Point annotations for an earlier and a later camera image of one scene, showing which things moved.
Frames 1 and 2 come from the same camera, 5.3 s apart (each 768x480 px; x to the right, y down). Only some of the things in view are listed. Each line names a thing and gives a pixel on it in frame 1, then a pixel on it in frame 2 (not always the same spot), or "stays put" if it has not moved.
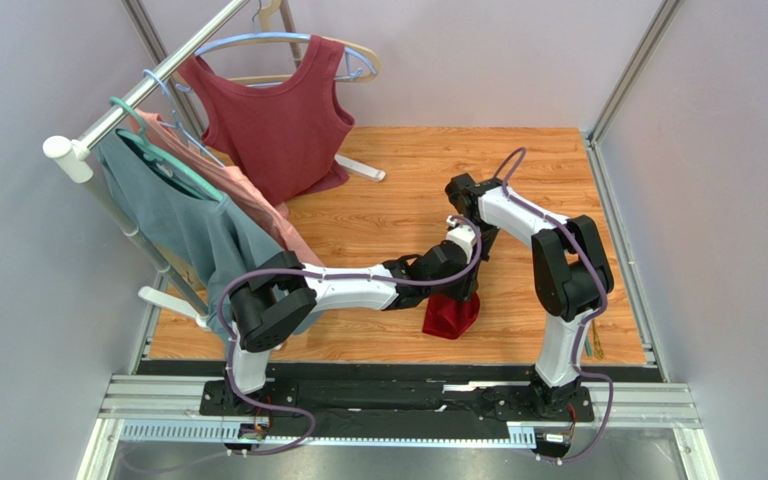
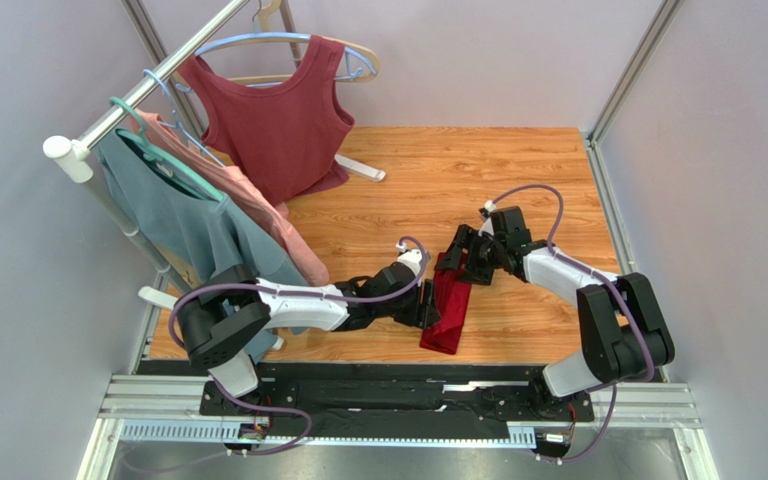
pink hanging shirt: (235, 185) stays put
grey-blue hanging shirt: (186, 222) stays put
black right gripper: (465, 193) to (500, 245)
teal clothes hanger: (152, 153) stays put
